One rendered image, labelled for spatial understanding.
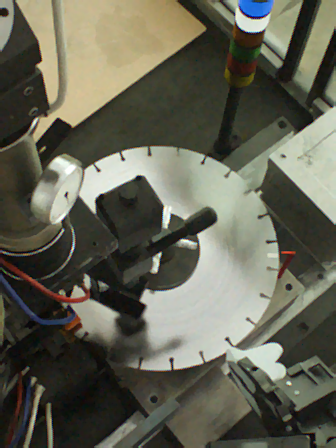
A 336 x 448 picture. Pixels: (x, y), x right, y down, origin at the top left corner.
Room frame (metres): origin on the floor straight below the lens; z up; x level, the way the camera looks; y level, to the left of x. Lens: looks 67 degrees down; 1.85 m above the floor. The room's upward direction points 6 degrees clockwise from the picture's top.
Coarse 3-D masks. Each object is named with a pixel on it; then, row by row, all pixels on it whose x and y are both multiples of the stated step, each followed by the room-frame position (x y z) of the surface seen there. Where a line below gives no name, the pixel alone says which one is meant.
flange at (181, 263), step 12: (168, 228) 0.38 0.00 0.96; (192, 240) 0.37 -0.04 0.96; (168, 252) 0.34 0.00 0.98; (180, 252) 0.34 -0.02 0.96; (192, 252) 0.35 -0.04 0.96; (168, 264) 0.33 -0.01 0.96; (180, 264) 0.33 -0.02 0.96; (192, 264) 0.33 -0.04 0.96; (144, 276) 0.31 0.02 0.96; (156, 276) 0.31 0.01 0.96; (168, 276) 0.31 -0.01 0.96; (180, 276) 0.31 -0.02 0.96; (156, 288) 0.29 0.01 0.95; (168, 288) 0.30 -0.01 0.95
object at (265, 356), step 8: (264, 344) 0.21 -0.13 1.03; (272, 344) 0.21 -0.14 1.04; (232, 352) 0.20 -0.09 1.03; (240, 352) 0.20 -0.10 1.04; (248, 352) 0.20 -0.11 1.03; (256, 352) 0.20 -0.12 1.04; (264, 352) 0.20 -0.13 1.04; (272, 352) 0.20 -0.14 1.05; (280, 352) 0.20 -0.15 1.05; (232, 360) 0.19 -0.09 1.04; (256, 360) 0.19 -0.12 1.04; (264, 360) 0.19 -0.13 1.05; (272, 360) 0.19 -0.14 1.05; (240, 368) 0.18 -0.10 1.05; (264, 368) 0.18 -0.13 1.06; (272, 368) 0.18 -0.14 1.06; (272, 376) 0.17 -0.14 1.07; (248, 384) 0.16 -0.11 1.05
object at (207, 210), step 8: (208, 208) 0.29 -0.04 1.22; (192, 216) 0.29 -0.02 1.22; (200, 216) 0.29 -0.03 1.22; (208, 216) 0.29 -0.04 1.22; (216, 216) 0.29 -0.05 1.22; (184, 224) 0.28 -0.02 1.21; (192, 224) 0.28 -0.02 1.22; (200, 224) 0.28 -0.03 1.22; (208, 224) 0.28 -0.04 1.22; (176, 232) 0.27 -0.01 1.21; (184, 232) 0.27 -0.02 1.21; (192, 232) 0.27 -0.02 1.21; (200, 232) 0.27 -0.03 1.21; (160, 240) 0.26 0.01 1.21; (168, 240) 0.26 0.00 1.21; (176, 240) 0.26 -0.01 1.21; (152, 248) 0.25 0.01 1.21; (160, 248) 0.25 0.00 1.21; (152, 256) 0.24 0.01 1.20
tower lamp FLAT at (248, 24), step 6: (240, 12) 0.63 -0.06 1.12; (270, 12) 0.63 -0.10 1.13; (240, 18) 0.63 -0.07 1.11; (246, 18) 0.62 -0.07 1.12; (252, 18) 0.62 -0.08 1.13; (258, 18) 0.62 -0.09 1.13; (264, 18) 0.62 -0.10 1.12; (240, 24) 0.62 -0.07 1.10; (246, 24) 0.62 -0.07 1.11; (252, 24) 0.62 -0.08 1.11; (258, 24) 0.62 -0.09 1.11; (264, 24) 0.62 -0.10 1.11; (246, 30) 0.62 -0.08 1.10; (252, 30) 0.62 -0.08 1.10; (258, 30) 0.62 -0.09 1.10
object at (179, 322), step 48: (96, 192) 0.43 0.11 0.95; (192, 192) 0.44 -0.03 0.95; (240, 192) 0.45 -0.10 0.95; (240, 240) 0.38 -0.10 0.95; (192, 288) 0.30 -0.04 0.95; (240, 288) 0.31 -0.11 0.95; (96, 336) 0.22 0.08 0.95; (144, 336) 0.23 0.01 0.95; (192, 336) 0.23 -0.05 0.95; (240, 336) 0.24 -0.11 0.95
